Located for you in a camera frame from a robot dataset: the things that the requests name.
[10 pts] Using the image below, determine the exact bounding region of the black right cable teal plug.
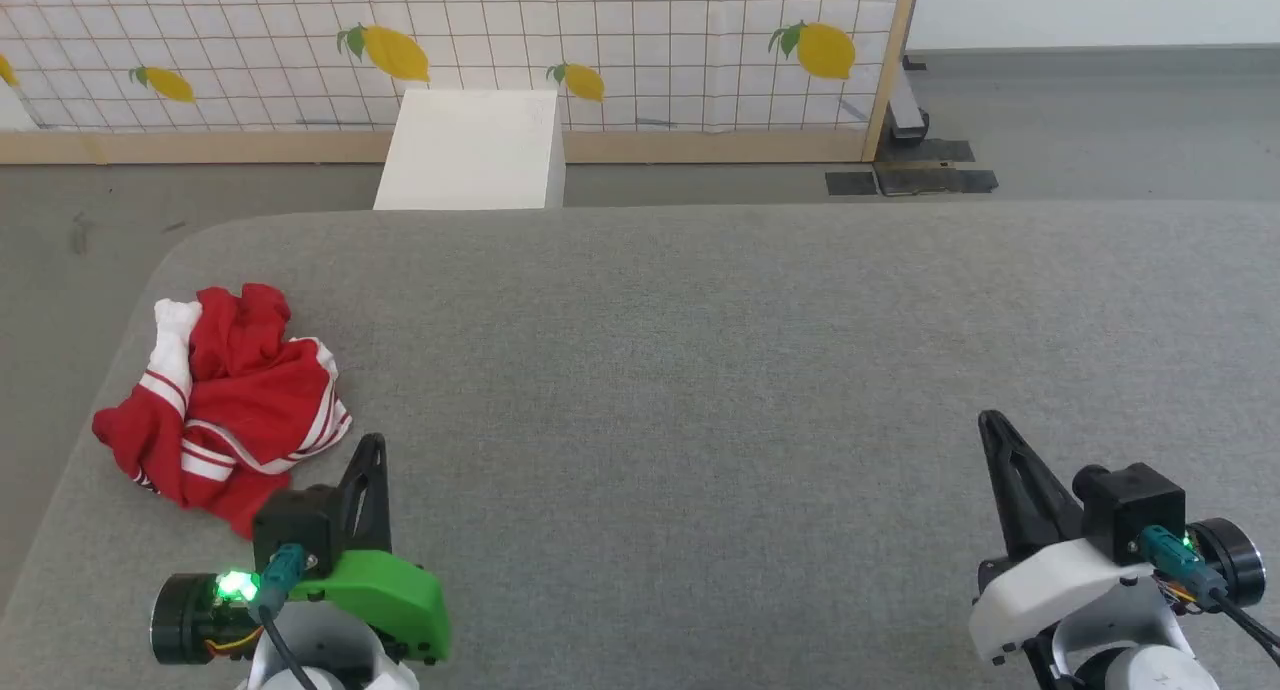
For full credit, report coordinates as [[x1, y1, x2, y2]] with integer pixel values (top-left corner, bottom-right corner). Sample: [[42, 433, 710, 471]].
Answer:
[[1140, 526, 1280, 668]]

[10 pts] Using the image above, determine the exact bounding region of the black metal screen foot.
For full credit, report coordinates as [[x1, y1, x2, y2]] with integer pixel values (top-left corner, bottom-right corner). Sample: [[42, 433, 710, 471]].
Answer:
[[886, 54, 932, 149]]

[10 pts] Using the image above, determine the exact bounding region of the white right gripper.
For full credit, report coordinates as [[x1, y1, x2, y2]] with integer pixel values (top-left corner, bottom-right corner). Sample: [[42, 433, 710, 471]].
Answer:
[[968, 409, 1173, 667]]

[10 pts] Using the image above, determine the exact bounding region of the white rectangular box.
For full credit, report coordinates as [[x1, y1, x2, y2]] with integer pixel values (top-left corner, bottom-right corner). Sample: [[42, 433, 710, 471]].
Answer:
[[372, 89, 567, 211]]

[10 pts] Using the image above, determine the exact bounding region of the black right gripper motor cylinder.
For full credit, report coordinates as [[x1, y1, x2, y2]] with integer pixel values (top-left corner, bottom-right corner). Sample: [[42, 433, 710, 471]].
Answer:
[[1188, 517, 1267, 608]]

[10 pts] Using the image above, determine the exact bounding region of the black left cable teal plug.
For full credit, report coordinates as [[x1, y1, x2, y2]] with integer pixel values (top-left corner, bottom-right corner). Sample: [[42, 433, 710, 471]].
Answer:
[[250, 543, 323, 690]]

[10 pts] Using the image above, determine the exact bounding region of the large black floor mat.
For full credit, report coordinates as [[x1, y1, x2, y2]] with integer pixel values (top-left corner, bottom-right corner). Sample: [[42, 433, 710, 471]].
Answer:
[[872, 138, 1000, 197]]

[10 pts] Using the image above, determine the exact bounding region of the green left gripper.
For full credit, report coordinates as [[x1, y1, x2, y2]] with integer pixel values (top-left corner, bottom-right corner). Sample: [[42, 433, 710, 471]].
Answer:
[[288, 433, 452, 666]]

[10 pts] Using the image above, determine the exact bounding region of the grey fabric sofa cushion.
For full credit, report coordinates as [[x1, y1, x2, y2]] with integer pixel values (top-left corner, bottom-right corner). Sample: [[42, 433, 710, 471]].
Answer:
[[0, 201, 1280, 690]]

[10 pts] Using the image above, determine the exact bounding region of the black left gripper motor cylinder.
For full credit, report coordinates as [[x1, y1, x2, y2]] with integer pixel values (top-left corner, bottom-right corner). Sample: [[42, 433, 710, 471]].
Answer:
[[150, 570, 263, 667]]

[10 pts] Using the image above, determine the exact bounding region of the black cable teal plug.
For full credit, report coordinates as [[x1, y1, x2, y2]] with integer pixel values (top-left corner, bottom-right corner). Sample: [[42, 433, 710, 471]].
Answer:
[[1140, 526, 1280, 668], [250, 543, 323, 690]]

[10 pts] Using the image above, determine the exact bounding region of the lemon print wood-framed screen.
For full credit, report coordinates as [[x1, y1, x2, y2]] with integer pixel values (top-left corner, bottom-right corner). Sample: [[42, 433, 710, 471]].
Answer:
[[0, 0, 923, 165]]

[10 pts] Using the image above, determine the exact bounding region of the red and white basketball jersey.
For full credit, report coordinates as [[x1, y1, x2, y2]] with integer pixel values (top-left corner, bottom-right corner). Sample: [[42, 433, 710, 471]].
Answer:
[[92, 284, 353, 540]]

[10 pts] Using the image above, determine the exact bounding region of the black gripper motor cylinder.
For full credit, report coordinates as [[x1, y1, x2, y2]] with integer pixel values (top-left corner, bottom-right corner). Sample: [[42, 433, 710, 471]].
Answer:
[[150, 570, 263, 667], [1188, 517, 1267, 608]]

